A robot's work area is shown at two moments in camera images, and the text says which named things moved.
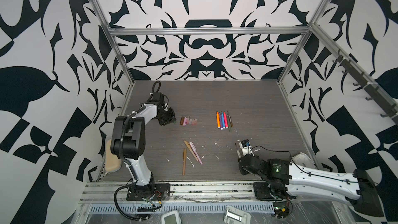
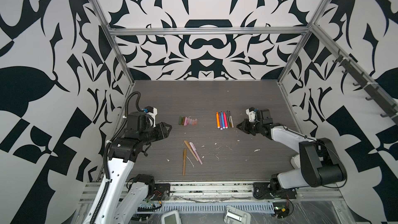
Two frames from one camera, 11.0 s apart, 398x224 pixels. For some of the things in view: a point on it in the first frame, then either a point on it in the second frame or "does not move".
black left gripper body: (167, 116) → (150, 133)
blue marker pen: (223, 121) does not move
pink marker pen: (226, 120) does not move
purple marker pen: (221, 122) does not move
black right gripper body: (242, 170) → (255, 127)
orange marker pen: (218, 120) does not move
